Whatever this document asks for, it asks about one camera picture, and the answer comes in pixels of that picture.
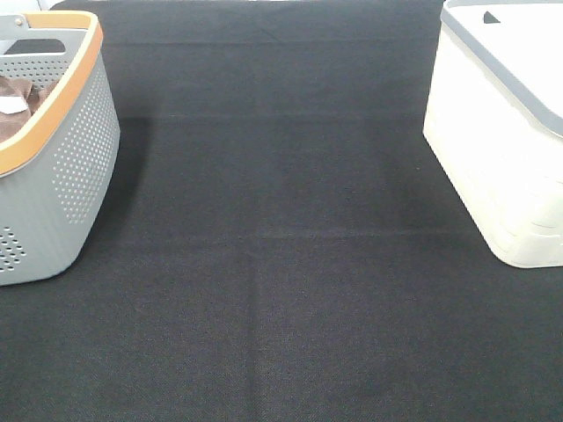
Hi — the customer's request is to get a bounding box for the brown towel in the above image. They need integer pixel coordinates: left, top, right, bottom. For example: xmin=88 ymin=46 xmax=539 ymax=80
xmin=1 ymin=76 xmax=58 ymax=142

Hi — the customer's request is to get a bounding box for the black table mat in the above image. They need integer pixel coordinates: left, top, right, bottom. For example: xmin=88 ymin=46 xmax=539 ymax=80
xmin=1 ymin=1 xmax=562 ymax=421

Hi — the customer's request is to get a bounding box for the grey perforated basket orange rim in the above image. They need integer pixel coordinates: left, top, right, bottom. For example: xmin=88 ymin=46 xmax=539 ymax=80
xmin=1 ymin=11 xmax=120 ymax=286

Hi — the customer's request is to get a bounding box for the white plastic basket grey rim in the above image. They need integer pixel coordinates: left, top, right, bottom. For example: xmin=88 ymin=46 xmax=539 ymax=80
xmin=423 ymin=1 xmax=562 ymax=268

